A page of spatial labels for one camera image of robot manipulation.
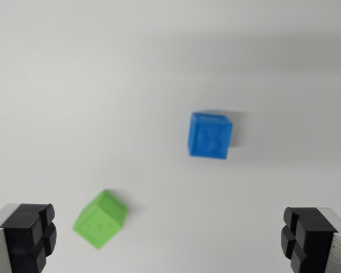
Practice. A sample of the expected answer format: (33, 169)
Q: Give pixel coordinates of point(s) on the gripper right finger with silver black pad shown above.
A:
(315, 236)

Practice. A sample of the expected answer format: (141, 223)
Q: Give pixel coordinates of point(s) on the gripper left finger with silver black pad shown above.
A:
(22, 236)

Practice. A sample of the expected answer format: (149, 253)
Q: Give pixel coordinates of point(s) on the blue rubber toy cube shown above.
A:
(209, 135)

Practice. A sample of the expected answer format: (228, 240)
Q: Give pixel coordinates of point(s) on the green rubber toy cube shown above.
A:
(99, 220)

